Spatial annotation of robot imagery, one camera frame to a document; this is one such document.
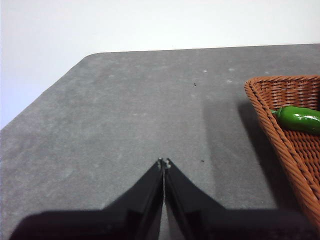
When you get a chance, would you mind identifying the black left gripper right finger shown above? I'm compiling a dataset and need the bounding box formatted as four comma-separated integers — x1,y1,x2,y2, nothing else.
164,157,227,240

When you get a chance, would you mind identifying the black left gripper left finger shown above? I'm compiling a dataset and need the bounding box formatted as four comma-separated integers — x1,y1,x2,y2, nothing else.
101,157,165,240

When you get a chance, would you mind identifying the brown woven wicker basket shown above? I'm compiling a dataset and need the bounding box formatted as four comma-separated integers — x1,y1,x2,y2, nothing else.
244,74,320,230

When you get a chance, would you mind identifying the green chili pepper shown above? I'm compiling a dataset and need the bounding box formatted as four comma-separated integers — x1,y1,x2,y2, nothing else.
270,105,320,137

